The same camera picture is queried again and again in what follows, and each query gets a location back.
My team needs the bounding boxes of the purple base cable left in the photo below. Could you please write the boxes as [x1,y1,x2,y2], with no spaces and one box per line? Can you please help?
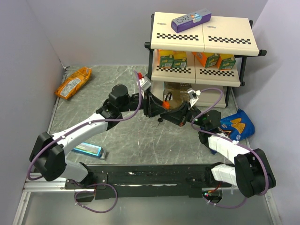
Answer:
[74,182,119,214]

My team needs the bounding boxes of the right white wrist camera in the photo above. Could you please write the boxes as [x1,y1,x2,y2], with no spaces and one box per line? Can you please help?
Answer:
[187,88,201,108]

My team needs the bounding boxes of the brown coffee bag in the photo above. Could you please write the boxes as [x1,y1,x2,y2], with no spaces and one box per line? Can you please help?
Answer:
[163,82,192,109]

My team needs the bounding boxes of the green yellow carton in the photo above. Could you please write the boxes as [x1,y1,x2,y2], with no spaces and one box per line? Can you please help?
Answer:
[158,49,174,68]
[173,51,187,68]

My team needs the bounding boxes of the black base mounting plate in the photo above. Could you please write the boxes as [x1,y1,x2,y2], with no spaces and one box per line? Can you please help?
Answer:
[86,164,219,200]

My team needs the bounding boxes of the beige three-tier shelf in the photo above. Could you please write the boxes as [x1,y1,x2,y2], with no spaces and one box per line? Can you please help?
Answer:
[145,12,267,108]

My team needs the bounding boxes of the orange green carton tilted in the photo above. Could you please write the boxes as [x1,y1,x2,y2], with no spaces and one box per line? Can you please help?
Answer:
[192,52,219,68]

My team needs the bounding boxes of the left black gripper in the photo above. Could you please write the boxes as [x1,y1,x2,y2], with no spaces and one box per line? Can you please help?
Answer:
[120,89,169,119]

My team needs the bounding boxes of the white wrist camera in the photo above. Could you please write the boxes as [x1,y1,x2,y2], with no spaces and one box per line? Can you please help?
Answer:
[187,88,201,108]
[137,73,151,91]

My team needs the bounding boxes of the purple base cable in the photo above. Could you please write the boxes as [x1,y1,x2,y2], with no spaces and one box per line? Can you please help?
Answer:
[202,187,247,210]
[74,182,119,214]

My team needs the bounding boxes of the green yellow carton left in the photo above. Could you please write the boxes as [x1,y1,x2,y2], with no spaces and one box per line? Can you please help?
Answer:
[158,49,174,68]

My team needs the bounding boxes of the orange snack bag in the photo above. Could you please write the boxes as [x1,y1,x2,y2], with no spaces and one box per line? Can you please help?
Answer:
[55,67,92,100]

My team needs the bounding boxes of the purple rectangular box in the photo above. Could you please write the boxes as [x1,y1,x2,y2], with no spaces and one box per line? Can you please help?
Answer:
[171,8,212,33]

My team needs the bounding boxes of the blue Doritos chip bag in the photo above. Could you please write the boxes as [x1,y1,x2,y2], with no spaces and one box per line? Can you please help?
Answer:
[214,109,255,154]

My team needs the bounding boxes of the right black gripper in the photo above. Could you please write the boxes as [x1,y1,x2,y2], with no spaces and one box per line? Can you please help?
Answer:
[162,100,208,128]

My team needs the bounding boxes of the blue snack bar packet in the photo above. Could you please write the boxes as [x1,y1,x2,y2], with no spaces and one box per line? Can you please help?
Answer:
[72,142,107,160]

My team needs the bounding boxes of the green orange carton right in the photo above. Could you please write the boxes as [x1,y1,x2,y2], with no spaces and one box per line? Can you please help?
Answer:
[217,54,236,70]

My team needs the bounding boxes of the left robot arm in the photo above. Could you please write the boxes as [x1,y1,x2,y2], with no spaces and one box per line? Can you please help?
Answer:
[30,84,169,188]

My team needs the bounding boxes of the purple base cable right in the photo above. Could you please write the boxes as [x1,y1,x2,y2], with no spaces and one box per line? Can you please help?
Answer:
[202,187,247,210]

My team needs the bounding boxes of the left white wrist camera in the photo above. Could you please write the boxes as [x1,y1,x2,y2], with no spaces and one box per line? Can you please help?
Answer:
[137,73,151,91]

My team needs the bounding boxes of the orange black padlock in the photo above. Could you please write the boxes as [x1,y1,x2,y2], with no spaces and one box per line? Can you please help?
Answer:
[162,92,173,109]

